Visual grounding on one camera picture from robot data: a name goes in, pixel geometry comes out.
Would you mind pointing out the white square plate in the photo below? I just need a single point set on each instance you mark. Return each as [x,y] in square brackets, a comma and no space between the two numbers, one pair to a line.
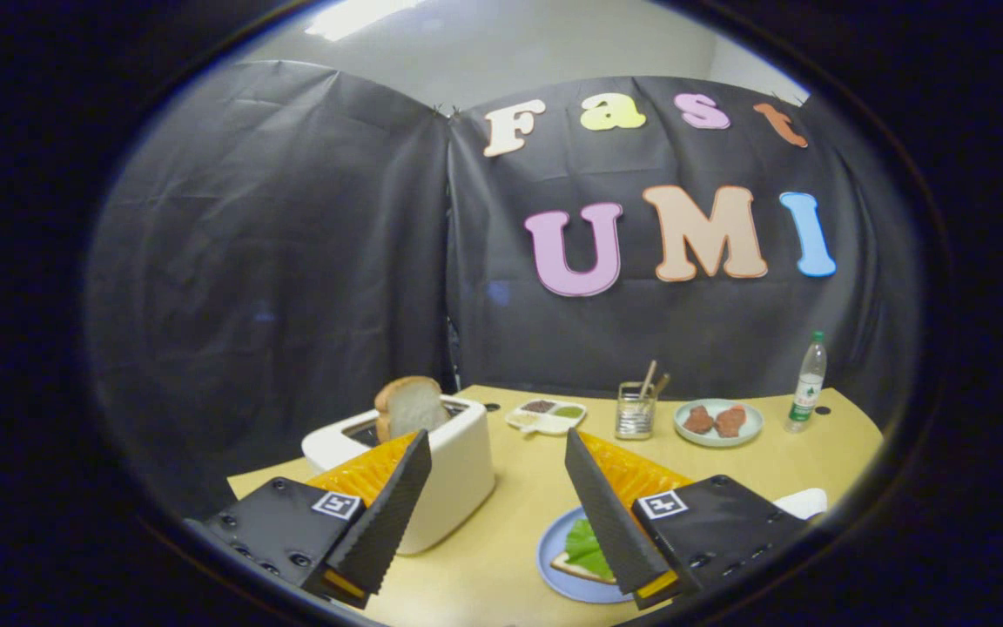
[802,503]

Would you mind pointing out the white toaster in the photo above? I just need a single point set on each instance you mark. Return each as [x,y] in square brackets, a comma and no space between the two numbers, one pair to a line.
[458,475]

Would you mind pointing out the pale green plate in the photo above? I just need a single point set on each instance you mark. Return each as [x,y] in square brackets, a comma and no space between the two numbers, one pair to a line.
[750,431]

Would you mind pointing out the flat white bread slice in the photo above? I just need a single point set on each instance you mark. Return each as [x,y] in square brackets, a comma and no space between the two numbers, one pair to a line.
[575,569]

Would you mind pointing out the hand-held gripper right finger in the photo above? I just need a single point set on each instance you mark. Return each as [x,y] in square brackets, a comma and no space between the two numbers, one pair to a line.
[606,514]

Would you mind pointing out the black backdrop cloth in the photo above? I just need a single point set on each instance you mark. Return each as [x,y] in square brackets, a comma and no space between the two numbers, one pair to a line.
[292,261]

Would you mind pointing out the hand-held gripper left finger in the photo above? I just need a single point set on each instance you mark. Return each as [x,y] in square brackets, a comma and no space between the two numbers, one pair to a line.
[388,514]

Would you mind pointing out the clear water bottle green cap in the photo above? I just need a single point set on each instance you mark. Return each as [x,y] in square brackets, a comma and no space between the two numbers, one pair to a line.
[806,387]

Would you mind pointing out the green lettuce leaf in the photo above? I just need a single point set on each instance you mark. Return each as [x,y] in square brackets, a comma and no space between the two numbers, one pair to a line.
[584,544]

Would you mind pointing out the metal mesh utensil holder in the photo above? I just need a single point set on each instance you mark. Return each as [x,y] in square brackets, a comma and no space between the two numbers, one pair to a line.
[635,418]

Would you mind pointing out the toasted bread slice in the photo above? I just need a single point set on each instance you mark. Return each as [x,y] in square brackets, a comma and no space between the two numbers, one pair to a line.
[414,405]

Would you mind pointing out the wooden sticks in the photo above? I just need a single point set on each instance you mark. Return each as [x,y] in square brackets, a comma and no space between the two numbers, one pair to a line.
[648,376]

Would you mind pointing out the blue plate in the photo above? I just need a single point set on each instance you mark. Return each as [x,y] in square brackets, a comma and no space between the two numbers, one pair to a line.
[554,570]

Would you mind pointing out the white divided condiment dish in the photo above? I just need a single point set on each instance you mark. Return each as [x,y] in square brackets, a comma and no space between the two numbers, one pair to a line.
[545,418]

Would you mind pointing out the brown meat piece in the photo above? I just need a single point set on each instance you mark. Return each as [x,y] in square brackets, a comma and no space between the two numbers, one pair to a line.
[698,420]
[730,421]

